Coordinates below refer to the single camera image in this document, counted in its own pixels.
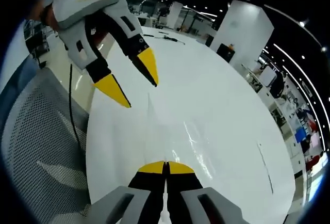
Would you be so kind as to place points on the person's left hand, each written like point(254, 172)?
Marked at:
point(45, 15)

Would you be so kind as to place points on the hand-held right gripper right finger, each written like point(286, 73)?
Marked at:
point(208, 206)

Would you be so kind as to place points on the clear food packaging bag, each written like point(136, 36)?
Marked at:
point(175, 141)

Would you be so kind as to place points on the blue-grey fabric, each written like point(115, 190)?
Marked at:
point(18, 79)

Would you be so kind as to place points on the white square pillar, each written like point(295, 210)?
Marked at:
point(242, 28)

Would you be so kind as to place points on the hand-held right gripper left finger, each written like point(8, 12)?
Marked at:
point(144, 182)

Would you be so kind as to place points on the black display panel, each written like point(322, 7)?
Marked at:
point(224, 53)

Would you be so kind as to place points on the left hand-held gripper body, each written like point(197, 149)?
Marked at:
point(77, 2)

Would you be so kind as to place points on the grey mesh office chair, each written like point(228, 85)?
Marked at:
point(38, 157)

